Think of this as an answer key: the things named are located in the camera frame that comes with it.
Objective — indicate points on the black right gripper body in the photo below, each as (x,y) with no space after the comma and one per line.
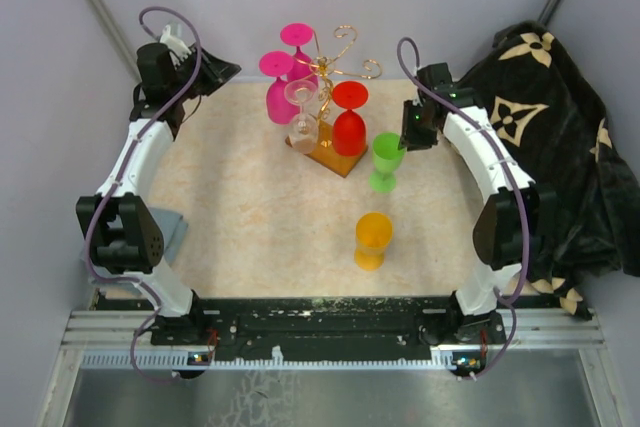
(415,130)

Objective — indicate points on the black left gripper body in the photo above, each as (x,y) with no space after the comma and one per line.
(201,84)

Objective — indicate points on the green plastic wine glass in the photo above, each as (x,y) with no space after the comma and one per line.
(387,157)

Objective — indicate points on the red plastic wine glass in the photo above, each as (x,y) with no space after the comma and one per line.
(349,128)

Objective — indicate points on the magenta plastic wine glass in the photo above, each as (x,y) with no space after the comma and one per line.
(297,35)

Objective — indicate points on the gold wire wine glass rack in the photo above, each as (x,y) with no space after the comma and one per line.
(325,110)

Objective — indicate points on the clear wine glass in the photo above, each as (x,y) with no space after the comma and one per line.
(303,130)

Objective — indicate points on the orange plastic wine glass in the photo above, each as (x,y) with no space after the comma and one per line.
(373,234)

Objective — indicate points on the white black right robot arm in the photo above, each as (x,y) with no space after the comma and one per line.
(518,213)

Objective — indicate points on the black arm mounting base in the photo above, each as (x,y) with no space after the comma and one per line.
(318,333)

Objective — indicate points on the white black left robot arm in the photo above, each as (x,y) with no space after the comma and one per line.
(155,121)

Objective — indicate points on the black floral blanket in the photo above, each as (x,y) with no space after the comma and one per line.
(555,125)

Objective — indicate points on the grey blue cloth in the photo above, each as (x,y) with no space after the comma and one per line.
(167,237)

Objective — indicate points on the aluminium frame rail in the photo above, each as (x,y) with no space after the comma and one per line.
(548,372)

